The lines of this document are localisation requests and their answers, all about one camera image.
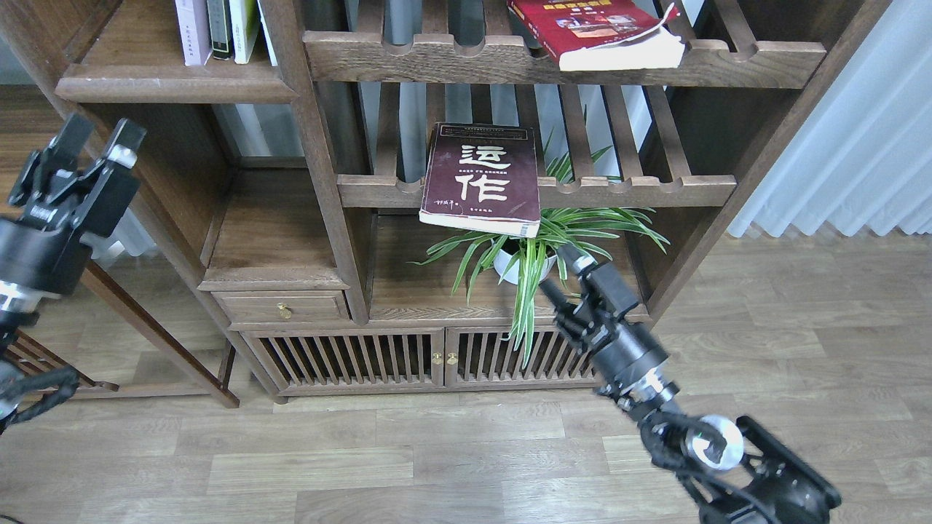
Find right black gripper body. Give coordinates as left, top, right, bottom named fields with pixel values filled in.
left=556, top=306, right=668, bottom=397

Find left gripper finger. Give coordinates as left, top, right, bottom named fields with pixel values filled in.
left=76, top=119, right=146, bottom=237
left=7, top=113, right=95, bottom=208

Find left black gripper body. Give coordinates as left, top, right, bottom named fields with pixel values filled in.
left=2, top=186, right=103, bottom=299

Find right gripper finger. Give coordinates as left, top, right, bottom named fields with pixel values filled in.
left=557, top=243, right=641, bottom=319
left=539, top=279, right=583, bottom=328

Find pale lavender white book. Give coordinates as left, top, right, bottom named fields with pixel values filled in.
left=174, top=0, right=212, bottom=66

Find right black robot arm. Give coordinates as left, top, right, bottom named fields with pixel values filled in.
left=540, top=245, right=842, bottom=523

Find green spider plant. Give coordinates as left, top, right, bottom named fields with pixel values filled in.
left=410, top=109, right=670, bottom=369

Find white plant pot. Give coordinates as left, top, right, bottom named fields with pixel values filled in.
left=493, top=239, right=557, bottom=285

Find dark maroon book white characters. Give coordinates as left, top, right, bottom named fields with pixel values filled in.
left=419, top=122, right=542, bottom=238

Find dark green upright book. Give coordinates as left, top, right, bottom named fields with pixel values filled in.
left=206, top=0, right=233, bottom=60

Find brass drawer knob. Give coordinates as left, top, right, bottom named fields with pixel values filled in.
left=276, top=302, right=293, bottom=319

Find thin white upright book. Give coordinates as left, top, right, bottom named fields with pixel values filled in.
left=258, top=1, right=279, bottom=67

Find white green upright book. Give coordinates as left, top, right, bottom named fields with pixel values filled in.
left=229, top=0, right=261, bottom=64

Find dark wooden bookshelf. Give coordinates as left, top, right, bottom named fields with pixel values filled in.
left=2, top=1, right=890, bottom=397

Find red book on top rack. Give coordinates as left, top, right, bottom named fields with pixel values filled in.
left=508, top=1, right=685, bottom=72

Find white pleated curtain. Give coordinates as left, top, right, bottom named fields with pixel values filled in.
left=727, top=1, right=931, bottom=237

